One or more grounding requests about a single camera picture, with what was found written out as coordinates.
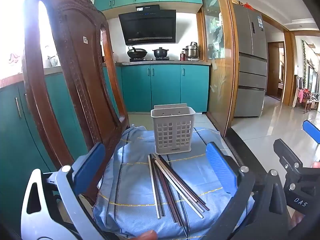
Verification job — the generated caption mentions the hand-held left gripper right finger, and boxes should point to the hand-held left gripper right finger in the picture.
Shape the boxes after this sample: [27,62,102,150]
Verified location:
[206,142,295,240]

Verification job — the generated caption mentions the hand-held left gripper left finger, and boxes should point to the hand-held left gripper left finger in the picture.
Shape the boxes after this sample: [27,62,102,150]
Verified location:
[21,142,107,240]

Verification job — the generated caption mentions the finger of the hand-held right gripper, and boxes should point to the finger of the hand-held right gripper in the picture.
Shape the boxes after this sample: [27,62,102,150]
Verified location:
[302,120,320,146]
[273,139,320,217]

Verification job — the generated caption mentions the dark brown chopstick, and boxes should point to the dark brown chopstick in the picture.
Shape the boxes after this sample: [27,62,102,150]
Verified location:
[156,157,205,212]
[155,160,182,227]
[153,159,178,223]
[158,154,210,212]
[150,154,165,217]

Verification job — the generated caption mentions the white chopstick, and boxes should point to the white chopstick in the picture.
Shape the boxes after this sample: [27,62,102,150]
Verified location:
[147,154,160,219]
[154,159,204,218]

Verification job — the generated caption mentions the grey plastic utensil basket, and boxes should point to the grey plastic utensil basket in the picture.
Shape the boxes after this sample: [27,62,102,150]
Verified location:
[150,103,196,155]

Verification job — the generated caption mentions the person's left hand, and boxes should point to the person's left hand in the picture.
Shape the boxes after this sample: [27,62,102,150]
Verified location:
[136,231,158,240]

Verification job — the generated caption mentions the wooden dining chairs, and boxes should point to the wooden dining chairs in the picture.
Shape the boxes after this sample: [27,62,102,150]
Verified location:
[294,75,320,114]

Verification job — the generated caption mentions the blue checked cloth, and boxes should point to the blue checked cloth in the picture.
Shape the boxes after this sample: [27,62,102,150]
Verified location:
[92,124,255,240]

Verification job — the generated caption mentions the green hanging vine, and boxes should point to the green hanging vine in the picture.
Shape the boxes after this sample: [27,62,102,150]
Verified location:
[301,40,307,80]

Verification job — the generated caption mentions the teal lower kitchen cabinets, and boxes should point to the teal lower kitchen cabinets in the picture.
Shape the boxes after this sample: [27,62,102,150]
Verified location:
[121,64,210,113]
[0,66,120,230]

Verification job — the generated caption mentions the silver refrigerator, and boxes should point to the silver refrigerator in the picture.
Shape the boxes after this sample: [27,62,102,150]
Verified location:
[232,4,268,118]

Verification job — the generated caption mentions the carved wooden chair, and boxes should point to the carved wooden chair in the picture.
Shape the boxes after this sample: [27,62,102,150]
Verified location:
[22,0,130,205]

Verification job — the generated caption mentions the wood framed glass door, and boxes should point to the wood framed glass door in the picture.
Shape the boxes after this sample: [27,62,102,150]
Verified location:
[196,0,239,137]

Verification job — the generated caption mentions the metal dish rack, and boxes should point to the metal dish rack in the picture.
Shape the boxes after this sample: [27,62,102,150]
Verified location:
[47,55,61,67]

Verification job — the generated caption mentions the grey kitchen countertop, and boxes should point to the grey kitchen countertop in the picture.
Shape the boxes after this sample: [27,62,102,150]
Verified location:
[115,60,212,67]

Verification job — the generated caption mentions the black wok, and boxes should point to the black wok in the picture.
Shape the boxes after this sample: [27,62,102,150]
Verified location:
[127,46,148,59]

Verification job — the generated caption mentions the black gas stove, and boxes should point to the black gas stove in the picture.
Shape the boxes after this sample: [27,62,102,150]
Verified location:
[129,57,170,62]

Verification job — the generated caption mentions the stainless steel pot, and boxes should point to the stainless steel pot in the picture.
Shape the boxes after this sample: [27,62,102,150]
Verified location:
[182,42,200,58]

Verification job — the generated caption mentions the black cooking pot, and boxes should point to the black cooking pot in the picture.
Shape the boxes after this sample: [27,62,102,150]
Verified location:
[152,47,169,58]

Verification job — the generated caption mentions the black range hood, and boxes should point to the black range hood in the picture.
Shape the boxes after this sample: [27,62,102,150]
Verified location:
[118,5,177,46]

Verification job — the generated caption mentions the wooden door frame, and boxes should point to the wooden door frame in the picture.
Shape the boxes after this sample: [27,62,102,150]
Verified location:
[260,12,297,107]

